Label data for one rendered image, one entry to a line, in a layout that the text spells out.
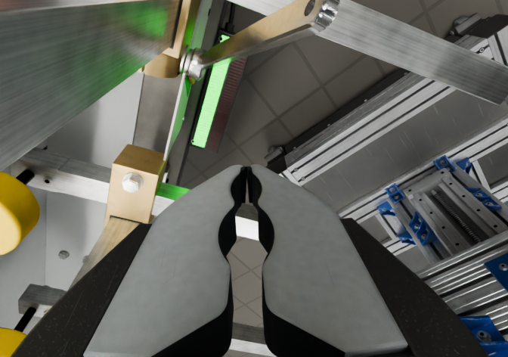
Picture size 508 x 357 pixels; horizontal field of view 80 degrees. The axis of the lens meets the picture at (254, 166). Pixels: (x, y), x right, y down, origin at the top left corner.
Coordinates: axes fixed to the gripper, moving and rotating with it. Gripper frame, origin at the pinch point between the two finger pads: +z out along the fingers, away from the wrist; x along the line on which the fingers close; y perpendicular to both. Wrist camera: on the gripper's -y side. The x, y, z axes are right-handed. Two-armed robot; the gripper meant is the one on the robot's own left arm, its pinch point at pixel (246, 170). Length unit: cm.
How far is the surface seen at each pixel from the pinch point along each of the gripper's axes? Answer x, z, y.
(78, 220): -35, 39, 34
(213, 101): -4.7, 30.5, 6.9
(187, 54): -4.7, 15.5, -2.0
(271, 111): 9, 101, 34
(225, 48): -1.1, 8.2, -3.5
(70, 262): -41, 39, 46
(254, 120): 2, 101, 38
